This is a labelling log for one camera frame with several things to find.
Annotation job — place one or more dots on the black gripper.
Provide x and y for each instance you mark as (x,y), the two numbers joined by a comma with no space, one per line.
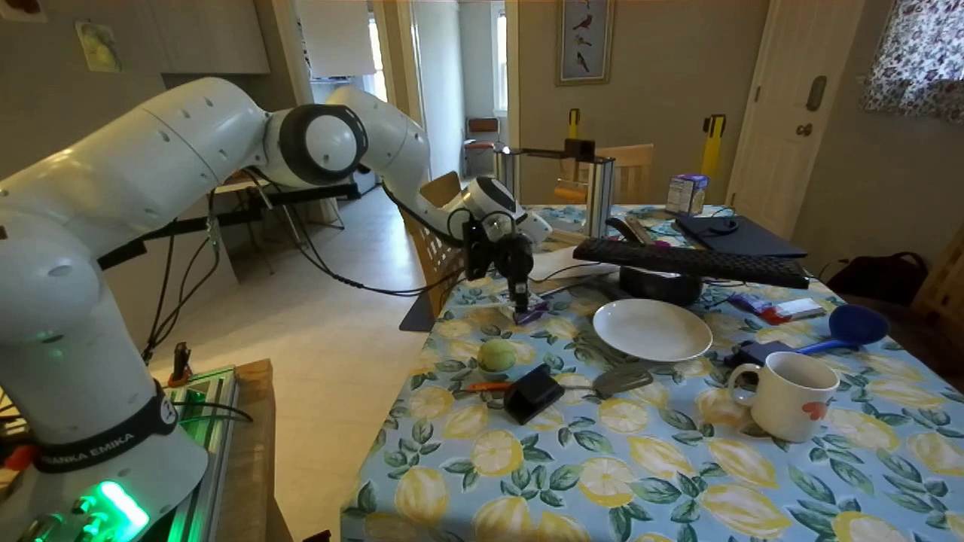
(497,253)

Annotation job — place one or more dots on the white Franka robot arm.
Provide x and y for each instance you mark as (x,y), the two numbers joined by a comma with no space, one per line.
(129,169)

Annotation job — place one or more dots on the white paper sheet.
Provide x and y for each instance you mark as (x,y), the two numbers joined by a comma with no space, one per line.
(561,270)

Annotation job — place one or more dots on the green tennis ball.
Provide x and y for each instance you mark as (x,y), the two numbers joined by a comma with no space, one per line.
(496,354)

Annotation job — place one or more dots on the small orange tool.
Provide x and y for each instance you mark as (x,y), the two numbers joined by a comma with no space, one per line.
(486,387)

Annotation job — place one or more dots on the black rectangular box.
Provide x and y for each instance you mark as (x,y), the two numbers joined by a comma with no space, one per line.
(531,392)

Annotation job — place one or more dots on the metal slotted spatula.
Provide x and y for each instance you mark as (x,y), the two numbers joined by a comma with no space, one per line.
(621,381)

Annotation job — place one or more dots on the white round plate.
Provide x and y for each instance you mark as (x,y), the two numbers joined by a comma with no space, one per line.
(651,328)

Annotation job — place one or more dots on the black crossbar with clamp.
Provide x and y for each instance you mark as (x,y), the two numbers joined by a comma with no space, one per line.
(551,153)

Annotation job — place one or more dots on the yellow black clamp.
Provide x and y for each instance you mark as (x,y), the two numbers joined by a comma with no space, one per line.
(712,139)
(574,126)

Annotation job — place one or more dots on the small white blue carton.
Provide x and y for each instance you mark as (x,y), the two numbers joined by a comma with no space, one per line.
(686,194)

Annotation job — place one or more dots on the lemon print tablecloth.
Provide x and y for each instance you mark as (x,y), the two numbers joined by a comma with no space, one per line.
(604,472)

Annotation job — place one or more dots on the dark blue cloth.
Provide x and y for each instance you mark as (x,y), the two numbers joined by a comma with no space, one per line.
(757,350)

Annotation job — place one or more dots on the framed bird picture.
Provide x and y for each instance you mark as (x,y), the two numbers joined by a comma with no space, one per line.
(586,39)

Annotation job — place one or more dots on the blue white red packet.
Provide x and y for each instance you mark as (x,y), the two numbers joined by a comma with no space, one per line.
(779,306)

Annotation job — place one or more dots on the white floral mug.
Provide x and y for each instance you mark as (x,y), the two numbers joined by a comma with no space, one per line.
(784,403)

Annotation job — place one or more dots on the blue plastic ladle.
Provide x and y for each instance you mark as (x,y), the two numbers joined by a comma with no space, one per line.
(856,322)

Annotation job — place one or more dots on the white door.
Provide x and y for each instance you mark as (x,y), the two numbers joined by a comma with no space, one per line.
(784,61)

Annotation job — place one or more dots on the black bag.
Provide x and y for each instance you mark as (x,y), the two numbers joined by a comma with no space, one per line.
(876,278)

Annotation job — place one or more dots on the floral print curtain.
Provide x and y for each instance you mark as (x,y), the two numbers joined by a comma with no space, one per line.
(920,54)

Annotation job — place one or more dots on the metal cylinder post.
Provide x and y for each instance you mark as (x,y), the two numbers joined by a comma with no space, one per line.
(508,167)
(601,197)

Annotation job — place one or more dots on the aluminium rail frame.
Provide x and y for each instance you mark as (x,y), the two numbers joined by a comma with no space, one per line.
(206,440)

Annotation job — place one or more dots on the yellow green wall note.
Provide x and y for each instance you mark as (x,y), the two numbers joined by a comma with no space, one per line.
(98,45)

